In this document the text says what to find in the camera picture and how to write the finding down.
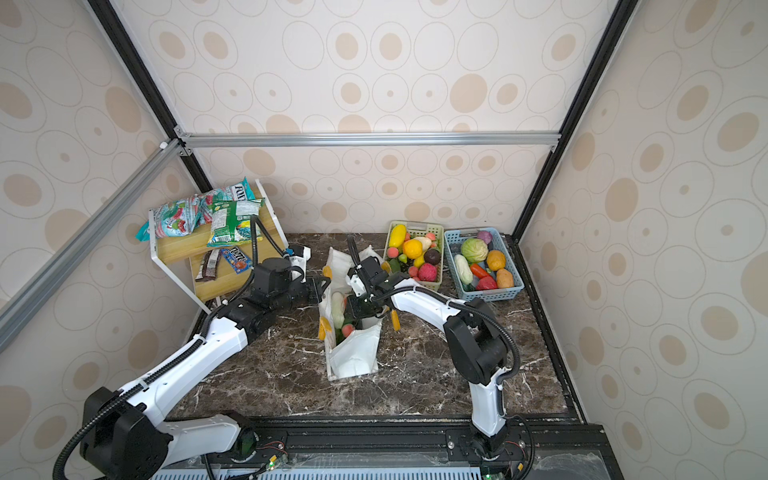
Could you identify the horizontal aluminium rail back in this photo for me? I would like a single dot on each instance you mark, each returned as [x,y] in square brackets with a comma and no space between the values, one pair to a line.
[359,140]

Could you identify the brown potato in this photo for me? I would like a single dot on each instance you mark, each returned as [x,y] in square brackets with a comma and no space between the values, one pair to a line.
[504,279]

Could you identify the green snack bag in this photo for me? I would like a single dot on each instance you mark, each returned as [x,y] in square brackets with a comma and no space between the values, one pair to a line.
[231,223]

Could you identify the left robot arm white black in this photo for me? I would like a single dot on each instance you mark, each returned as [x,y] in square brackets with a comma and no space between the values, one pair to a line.
[192,372]

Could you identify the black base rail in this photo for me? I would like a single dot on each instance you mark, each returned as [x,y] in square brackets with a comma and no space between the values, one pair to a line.
[450,438]

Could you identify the orange in green basket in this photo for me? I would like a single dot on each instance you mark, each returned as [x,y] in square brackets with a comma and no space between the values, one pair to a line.
[412,249]

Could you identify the red pepper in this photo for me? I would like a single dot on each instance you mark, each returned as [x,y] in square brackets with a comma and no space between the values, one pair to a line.
[484,279]

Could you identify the green fruit basket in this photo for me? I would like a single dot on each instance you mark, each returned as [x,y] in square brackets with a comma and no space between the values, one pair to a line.
[431,236]

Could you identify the brown chocolate bar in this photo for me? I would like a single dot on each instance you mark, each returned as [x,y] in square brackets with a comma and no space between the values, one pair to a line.
[208,266]

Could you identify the diagonal aluminium rail left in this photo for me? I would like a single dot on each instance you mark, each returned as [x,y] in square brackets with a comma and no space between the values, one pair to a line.
[25,305]

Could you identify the white napa cabbage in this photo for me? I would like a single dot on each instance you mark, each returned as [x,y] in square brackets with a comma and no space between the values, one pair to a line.
[338,302]

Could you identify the pink dragon fruit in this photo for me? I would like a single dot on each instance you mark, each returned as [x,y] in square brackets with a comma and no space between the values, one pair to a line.
[428,273]

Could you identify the dark brown avocado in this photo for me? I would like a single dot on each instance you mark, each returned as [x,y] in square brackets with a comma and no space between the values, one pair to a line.
[433,256]

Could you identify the teal red snack bag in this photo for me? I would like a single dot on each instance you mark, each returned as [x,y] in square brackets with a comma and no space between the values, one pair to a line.
[174,219]

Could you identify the white grocery bag yellow handles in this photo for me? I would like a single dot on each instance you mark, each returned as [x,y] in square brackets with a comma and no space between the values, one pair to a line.
[351,345]

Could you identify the teal snack bag rear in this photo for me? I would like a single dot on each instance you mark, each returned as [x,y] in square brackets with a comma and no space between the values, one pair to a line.
[240,191]

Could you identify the blue vegetable basket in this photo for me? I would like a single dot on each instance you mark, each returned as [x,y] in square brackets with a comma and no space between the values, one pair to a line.
[453,240]

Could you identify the blue candy packet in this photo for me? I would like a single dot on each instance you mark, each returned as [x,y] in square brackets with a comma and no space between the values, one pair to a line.
[237,259]

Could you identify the white radish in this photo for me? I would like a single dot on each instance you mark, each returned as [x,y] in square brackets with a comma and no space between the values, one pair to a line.
[463,270]

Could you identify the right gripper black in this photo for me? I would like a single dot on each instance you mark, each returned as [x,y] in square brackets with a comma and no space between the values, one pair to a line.
[353,311]

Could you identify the orange fruit in blue basket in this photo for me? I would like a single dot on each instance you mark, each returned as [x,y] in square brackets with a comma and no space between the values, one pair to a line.
[495,260]

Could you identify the green round cabbage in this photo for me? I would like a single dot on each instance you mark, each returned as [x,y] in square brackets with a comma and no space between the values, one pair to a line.
[474,250]

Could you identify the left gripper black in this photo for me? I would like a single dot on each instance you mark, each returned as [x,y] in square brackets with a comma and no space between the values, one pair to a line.
[316,292]

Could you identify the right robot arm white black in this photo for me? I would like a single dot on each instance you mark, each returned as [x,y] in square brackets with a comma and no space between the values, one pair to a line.
[482,350]

